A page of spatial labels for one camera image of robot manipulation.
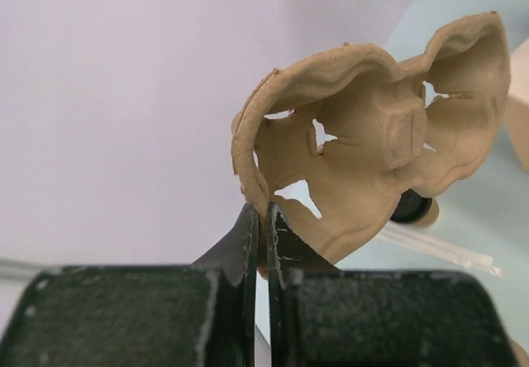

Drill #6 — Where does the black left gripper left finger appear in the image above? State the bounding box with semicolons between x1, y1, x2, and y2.
1;205;259;367

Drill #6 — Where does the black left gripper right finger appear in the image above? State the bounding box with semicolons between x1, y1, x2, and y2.
266;203;519;366

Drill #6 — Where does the black plastic cup lid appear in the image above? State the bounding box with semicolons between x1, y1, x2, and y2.
390;189;433;224

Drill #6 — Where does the single brown paper cup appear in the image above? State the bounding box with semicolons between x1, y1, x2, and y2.
413;198;440;228

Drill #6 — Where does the single pulp cup carrier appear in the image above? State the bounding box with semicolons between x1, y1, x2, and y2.
231;12;510;264

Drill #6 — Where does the brown paper bag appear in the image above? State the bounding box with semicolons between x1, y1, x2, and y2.
503;40;529;172

